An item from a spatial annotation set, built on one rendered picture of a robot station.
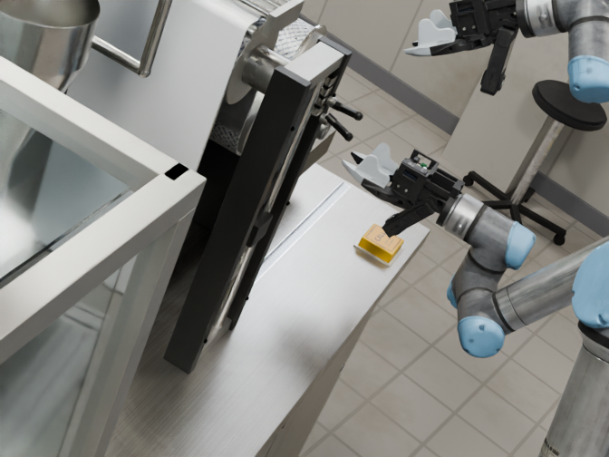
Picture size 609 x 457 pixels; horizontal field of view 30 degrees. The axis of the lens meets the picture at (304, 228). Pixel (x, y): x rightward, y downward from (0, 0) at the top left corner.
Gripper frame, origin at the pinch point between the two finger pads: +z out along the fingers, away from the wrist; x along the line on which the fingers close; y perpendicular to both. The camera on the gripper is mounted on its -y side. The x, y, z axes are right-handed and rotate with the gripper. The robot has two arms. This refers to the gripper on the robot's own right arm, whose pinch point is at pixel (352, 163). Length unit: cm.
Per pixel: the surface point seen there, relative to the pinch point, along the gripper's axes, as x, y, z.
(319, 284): 10.8, -19.1, -6.0
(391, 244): -9.5, -16.7, -12.1
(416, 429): -77, -109, -34
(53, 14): 71, 39, 25
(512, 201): -208, -100, -21
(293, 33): 9.1, 21.4, 16.5
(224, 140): 23.8, 5.4, 16.3
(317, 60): 41, 35, 2
